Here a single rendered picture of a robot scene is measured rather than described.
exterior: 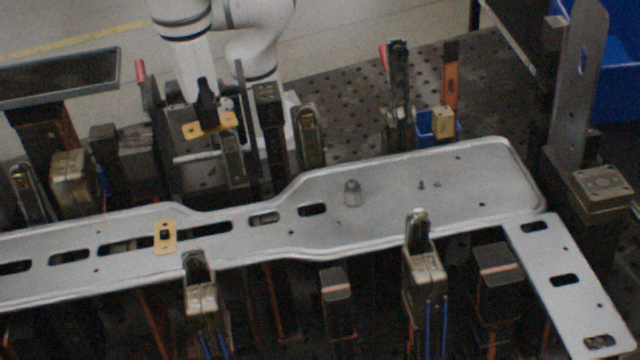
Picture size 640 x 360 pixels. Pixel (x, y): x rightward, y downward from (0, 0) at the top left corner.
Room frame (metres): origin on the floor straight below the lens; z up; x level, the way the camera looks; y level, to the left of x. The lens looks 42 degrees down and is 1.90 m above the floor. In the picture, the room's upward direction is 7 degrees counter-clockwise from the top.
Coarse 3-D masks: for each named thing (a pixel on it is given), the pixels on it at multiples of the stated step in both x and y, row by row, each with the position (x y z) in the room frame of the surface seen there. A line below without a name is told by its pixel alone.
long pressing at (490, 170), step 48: (480, 144) 1.05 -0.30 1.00; (288, 192) 0.97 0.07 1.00; (336, 192) 0.96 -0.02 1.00; (384, 192) 0.95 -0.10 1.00; (432, 192) 0.93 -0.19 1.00; (480, 192) 0.92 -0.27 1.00; (528, 192) 0.90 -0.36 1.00; (0, 240) 0.94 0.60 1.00; (48, 240) 0.92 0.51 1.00; (96, 240) 0.91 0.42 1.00; (192, 240) 0.88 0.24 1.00; (240, 240) 0.87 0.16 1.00; (288, 240) 0.86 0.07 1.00; (336, 240) 0.84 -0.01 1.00; (384, 240) 0.83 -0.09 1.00; (0, 288) 0.82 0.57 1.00; (48, 288) 0.81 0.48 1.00; (96, 288) 0.80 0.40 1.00
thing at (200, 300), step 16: (192, 288) 0.73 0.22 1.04; (208, 288) 0.73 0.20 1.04; (192, 304) 0.70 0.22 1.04; (208, 304) 0.70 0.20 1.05; (224, 304) 0.76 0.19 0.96; (192, 320) 0.68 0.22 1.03; (208, 320) 0.69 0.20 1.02; (224, 320) 0.73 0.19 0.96; (208, 336) 0.69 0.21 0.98; (224, 336) 0.69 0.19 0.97; (208, 352) 0.68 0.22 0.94; (224, 352) 0.68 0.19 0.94
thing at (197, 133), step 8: (232, 112) 0.92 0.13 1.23; (224, 120) 0.91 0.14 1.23; (232, 120) 0.90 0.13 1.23; (184, 128) 0.90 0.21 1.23; (192, 128) 0.90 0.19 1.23; (200, 128) 0.89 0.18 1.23; (216, 128) 0.89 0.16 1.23; (224, 128) 0.89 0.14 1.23; (192, 136) 0.88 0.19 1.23; (200, 136) 0.88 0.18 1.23
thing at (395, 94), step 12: (396, 48) 1.08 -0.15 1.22; (396, 60) 1.07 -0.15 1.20; (396, 72) 1.10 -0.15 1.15; (408, 72) 1.09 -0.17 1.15; (396, 84) 1.10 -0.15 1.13; (408, 84) 1.09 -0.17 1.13; (396, 96) 1.09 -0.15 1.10; (408, 96) 1.08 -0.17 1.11; (408, 108) 1.08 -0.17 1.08; (396, 120) 1.07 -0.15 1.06; (408, 120) 1.08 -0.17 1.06
